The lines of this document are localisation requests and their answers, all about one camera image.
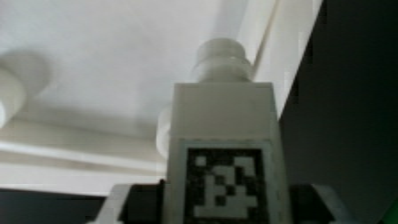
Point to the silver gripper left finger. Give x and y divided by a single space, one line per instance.
133 206

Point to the white square table top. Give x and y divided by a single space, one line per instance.
95 55

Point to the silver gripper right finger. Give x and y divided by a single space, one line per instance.
319 207

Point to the white table leg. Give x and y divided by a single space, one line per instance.
227 186

